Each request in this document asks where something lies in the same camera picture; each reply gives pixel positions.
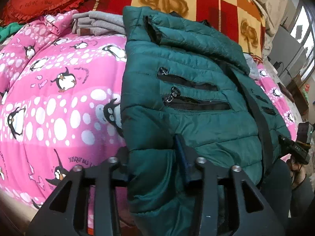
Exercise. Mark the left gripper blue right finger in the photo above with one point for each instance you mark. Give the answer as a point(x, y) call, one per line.
point(226, 200)

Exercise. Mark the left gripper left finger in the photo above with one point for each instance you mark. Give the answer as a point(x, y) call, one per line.
point(83, 191)

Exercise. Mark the dark green puffer jacket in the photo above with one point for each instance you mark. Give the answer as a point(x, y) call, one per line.
point(185, 78)

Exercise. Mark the person's right hand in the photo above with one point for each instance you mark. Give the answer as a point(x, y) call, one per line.
point(297, 172)

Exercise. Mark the grey refrigerator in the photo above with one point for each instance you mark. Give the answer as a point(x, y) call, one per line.
point(287, 56)

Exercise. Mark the pink penguin blanket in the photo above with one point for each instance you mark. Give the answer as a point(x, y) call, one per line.
point(61, 107)

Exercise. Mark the grey folded sweatpants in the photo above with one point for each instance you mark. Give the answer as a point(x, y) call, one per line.
point(97, 23)

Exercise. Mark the red orange rose blanket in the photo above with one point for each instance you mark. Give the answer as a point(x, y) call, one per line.
point(240, 20)

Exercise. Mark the green cloth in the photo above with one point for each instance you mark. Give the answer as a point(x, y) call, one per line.
point(9, 30)

